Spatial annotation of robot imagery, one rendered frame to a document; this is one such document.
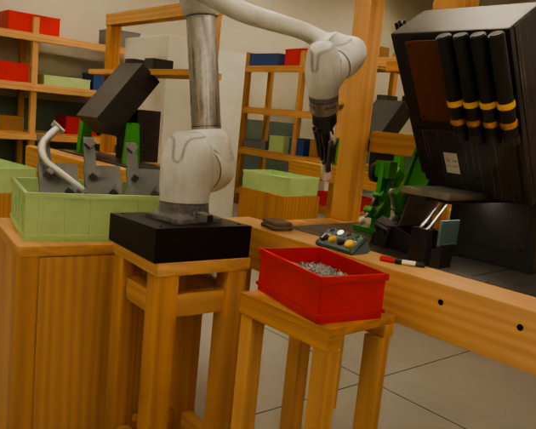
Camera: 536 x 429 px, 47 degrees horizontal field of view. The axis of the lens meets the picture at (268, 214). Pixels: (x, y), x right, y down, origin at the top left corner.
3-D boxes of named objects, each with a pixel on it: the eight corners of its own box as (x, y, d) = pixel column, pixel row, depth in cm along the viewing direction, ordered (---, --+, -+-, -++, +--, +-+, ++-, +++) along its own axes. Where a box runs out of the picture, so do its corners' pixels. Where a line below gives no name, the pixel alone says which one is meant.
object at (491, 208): (531, 274, 185) (550, 161, 180) (442, 251, 207) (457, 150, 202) (557, 269, 197) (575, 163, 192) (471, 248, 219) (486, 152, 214)
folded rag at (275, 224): (293, 231, 218) (293, 222, 218) (273, 231, 214) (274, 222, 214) (279, 225, 227) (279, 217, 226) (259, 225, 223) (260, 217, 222)
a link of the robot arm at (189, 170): (149, 201, 188) (152, 128, 185) (173, 197, 205) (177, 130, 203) (198, 206, 184) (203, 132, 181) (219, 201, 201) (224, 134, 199)
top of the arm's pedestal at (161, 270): (156, 277, 174) (157, 264, 173) (111, 252, 199) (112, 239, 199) (249, 270, 193) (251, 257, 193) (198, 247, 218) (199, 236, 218)
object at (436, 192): (448, 205, 166) (450, 194, 166) (400, 196, 178) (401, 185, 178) (517, 203, 192) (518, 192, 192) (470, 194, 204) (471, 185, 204)
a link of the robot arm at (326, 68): (331, 103, 179) (351, 87, 188) (329, 50, 170) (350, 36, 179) (299, 98, 184) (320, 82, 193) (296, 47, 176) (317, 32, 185)
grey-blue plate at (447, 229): (437, 269, 180) (444, 221, 177) (431, 267, 181) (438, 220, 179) (454, 265, 186) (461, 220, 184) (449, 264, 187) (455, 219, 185)
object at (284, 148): (349, 236, 742) (372, 42, 707) (227, 202, 928) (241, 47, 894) (378, 233, 776) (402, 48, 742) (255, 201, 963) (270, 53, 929)
